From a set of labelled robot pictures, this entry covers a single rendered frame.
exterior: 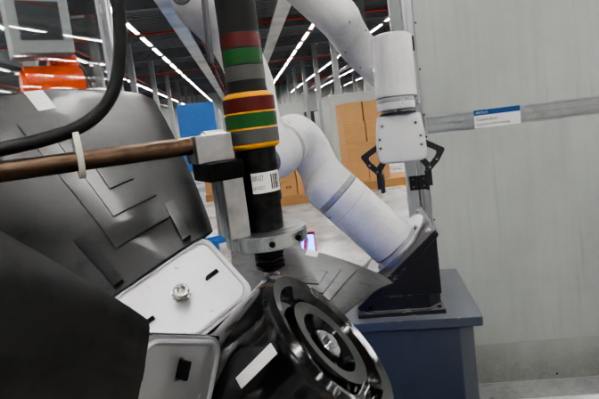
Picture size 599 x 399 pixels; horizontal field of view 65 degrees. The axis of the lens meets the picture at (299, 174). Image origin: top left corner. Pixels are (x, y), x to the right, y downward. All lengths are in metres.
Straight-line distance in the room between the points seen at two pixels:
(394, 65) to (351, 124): 7.58
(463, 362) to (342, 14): 0.76
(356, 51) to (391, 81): 0.14
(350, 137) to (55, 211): 8.21
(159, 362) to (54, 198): 0.19
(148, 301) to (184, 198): 0.09
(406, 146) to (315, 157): 0.25
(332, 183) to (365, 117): 7.54
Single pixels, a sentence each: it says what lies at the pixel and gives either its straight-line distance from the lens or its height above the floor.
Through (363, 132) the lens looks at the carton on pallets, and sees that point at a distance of 8.59.
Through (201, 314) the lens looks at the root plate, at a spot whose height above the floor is 1.24.
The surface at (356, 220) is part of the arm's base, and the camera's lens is 1.08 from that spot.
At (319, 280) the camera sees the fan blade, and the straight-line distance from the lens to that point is 0.54.
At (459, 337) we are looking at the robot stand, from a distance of 1.10.
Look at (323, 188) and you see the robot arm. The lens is 1.07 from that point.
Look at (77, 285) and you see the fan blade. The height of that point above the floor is 1.31.
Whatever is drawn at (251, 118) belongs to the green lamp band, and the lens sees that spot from 0.38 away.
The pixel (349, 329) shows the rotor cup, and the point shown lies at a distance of 0.38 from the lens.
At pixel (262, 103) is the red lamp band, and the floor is 1.39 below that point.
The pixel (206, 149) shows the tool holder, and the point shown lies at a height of 1.36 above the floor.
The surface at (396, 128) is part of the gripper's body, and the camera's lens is 0.98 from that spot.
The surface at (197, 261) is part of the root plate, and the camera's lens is 0.38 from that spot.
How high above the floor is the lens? 1.37
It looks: 6 degrees down
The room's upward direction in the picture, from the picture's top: 7 degrees counter-clockwise
